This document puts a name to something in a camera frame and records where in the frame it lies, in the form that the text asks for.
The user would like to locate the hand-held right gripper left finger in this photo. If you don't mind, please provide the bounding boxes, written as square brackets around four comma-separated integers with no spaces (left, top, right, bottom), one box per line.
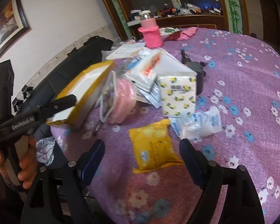
[21,139,105,224]

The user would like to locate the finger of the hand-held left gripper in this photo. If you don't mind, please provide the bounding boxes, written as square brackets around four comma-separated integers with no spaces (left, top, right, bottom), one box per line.
[45,94,77,123]

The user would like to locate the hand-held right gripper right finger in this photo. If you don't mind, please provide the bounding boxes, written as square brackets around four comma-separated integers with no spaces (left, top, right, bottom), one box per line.
[178,138,265,224]

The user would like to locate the cardboard box with yellow tape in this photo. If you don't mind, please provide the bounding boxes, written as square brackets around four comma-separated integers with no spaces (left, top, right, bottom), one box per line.
[45,60,116,131]

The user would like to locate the yellow packet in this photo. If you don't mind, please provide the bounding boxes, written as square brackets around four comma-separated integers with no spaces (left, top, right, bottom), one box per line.
[129,119,185,173]

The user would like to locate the person's left hand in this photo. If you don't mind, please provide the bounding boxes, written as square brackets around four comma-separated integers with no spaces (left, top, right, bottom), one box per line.
[0,135,38,190]

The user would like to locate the black plastic clip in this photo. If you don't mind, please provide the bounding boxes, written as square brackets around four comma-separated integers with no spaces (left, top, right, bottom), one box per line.
[21,86,34,98]
[12,98,24,111]

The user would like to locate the black sofa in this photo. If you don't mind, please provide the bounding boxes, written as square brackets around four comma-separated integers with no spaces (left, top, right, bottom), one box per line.
[21,36,115,122]

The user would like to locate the small metal clip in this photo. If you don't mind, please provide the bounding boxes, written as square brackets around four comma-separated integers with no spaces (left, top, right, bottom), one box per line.
[93,121,106,136]

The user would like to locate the clear plastic bag white contents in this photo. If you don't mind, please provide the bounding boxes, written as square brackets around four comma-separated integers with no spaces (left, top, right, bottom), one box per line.
[170,105,223,141]

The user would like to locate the grey patterned plastic bag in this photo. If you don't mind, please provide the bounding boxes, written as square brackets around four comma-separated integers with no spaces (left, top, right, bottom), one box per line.
[35,137,57,167]

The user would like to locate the lemon print tissue pack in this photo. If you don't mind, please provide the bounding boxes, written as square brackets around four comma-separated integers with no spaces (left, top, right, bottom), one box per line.
[157,75,197,118]

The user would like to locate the blue white foil packet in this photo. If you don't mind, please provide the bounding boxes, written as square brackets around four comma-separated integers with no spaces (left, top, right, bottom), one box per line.
[137,83,163,109]

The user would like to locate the purple floral blanket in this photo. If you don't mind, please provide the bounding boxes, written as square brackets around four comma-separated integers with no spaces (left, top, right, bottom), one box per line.
[50,27,280,224]

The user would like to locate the white printed paper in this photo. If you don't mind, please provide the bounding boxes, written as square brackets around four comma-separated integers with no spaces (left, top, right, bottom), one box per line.
[106,42,147,60]

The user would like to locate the white packet orange label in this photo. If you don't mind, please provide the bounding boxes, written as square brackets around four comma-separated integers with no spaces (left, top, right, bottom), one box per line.
[127,51,162,92]

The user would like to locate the white flat box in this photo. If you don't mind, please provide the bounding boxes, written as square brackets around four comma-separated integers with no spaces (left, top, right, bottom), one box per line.
[154,49,196,81]

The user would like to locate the pink knitted bottle sleeve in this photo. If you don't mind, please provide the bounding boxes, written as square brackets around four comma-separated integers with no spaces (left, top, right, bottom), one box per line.
[138,17,163,49]

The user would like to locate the red cloth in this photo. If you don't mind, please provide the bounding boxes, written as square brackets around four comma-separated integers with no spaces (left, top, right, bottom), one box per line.
[163,31,183,42]

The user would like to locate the pink cloth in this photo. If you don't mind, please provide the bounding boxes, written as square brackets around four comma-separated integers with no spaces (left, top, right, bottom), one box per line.
[177,27,199,41]

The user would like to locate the white green cloth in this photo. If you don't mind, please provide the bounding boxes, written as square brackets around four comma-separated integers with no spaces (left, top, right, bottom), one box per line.
[159,27,180,36]

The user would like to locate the wooden cabinet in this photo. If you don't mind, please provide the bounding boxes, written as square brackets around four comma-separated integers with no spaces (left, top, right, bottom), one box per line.
[94,0,249,43]

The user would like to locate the clutter on cabinet shelf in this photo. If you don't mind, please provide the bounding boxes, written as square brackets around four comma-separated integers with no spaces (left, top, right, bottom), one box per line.
[129,0,223,21]

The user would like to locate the wooden door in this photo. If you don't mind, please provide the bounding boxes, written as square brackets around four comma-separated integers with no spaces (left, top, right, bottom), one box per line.
[258,0,280,46]

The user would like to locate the framed wall picture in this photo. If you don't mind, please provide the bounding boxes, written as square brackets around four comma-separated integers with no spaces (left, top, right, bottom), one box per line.
[0,0,32,67]

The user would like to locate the black device with cables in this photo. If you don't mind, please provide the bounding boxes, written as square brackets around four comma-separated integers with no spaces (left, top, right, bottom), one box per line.
[180,49,207,96]

